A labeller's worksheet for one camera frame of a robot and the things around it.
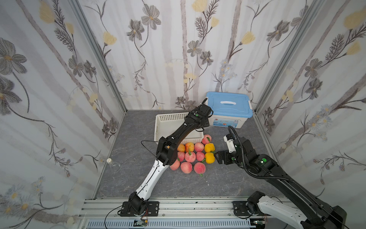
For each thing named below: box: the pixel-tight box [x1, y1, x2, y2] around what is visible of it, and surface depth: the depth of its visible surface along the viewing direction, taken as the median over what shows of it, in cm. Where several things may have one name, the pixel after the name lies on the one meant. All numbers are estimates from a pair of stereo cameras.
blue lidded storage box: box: [206, 91, 254, 129], surface depth 104 cm
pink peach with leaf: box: [184, 148, 196, 163], surface depth 90 cm
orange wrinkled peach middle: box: [177, 143, 186, 152], surface depth 95 cm
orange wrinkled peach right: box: [184, 142, 195, 153], surface depth 95 cm
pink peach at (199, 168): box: [193, 161, 206, 175], surface depth 85 cm
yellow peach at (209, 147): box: [204, 142, 215, 153], surface depth 95 cm
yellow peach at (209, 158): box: [204, 152, 215, 165], surface depth 90 cm
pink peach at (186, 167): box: [180, 161, 193, 175], surface depth 86 cm
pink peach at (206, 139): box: [201, 134, 213, 145], surface depth 97 cm
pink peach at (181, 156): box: [177, 151, 185, 162], surface depth 90 cm
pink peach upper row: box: [194, 142, 205, 152], surface depth 95 cm
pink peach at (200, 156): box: [196, 151, 205, 162], surface depth 90 cm
